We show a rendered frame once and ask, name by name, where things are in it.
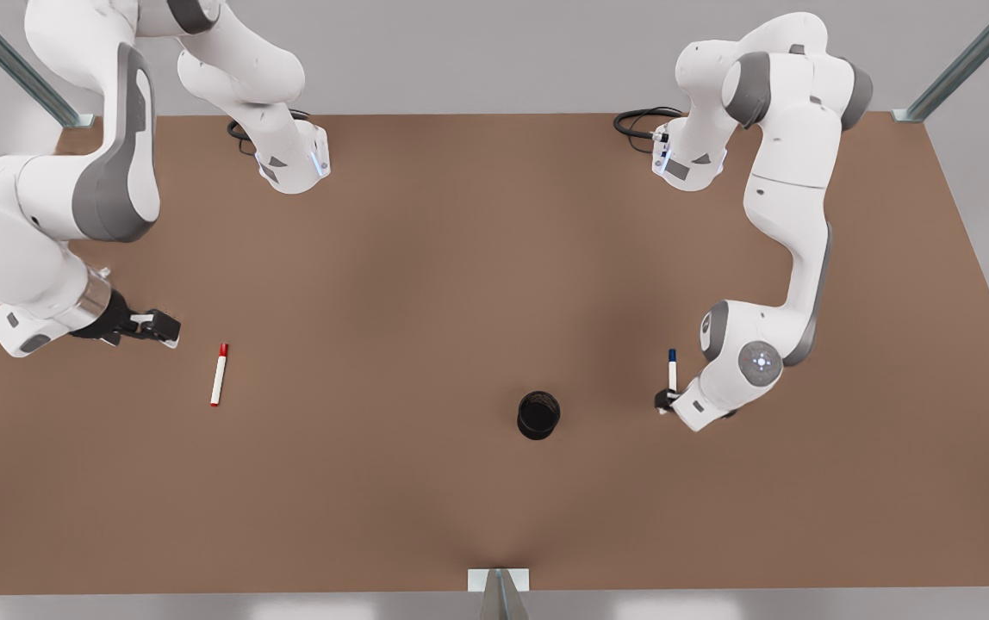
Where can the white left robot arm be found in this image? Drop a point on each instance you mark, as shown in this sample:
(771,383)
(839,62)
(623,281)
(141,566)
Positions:
(792,172)

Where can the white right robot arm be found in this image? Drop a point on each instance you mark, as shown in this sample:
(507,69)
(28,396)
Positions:
(46,207)

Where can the white marker with blue cap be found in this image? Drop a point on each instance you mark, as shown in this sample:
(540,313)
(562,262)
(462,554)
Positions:
(672,368)

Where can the white marker with red cap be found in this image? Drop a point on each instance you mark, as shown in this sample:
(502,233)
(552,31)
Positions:
(219,375)

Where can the silver frame post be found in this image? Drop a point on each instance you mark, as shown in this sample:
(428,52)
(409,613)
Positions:
(499,594)
(16,62)
(964,62)

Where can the black mesh pen cup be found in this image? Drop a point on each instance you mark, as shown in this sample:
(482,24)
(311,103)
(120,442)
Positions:
(538,415)

